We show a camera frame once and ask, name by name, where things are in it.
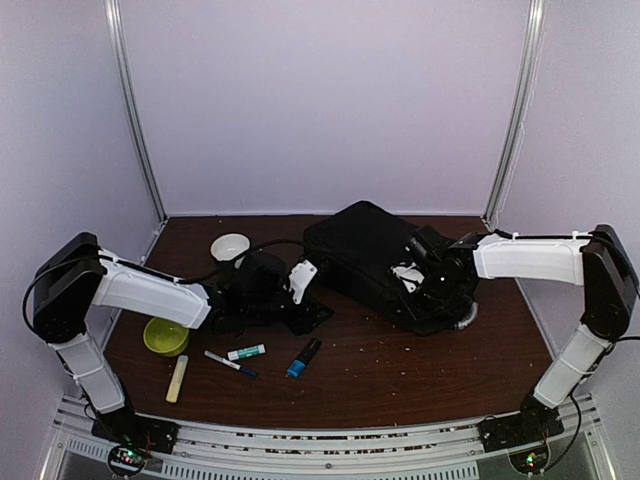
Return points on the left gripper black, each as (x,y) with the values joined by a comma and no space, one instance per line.
(306,323)

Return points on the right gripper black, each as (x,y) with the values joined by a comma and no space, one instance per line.
(444,303)

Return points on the black student bag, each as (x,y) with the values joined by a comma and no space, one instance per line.
(355,249)

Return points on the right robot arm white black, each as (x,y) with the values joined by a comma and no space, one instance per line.
(595,261)

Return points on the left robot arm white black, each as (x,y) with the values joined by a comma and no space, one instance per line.
(247,287)

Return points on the blue black highlighter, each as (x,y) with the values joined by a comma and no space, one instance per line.
(301,362)

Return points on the green white glue stick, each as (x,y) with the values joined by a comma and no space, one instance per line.
(247,352)

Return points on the white blue pen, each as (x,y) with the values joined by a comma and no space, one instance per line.
(228,363)

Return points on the white black ceramic bowl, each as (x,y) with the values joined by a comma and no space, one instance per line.
(228,246)

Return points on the green plastic bowl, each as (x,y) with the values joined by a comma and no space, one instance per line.
(165,338)

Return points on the yellow highlighter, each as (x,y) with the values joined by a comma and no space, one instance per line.
(177,379)

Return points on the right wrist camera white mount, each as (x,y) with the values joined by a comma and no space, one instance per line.
(410,276)

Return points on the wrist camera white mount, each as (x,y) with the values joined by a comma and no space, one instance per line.
(410,276)
(300,278)

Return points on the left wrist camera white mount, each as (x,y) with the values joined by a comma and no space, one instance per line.
(300,278)

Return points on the aluminium front rail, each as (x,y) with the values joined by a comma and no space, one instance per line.
(445,450)

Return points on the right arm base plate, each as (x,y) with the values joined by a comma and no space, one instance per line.
(498,433)

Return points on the right aluminium corner post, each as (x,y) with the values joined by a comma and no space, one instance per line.
(524,93)

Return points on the aluminium corner post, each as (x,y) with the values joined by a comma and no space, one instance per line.
(524,93)
(133,118)

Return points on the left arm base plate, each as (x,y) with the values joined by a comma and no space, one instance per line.
(141,433)

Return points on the left aluminium corner post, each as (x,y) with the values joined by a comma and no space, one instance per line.
(133,118)

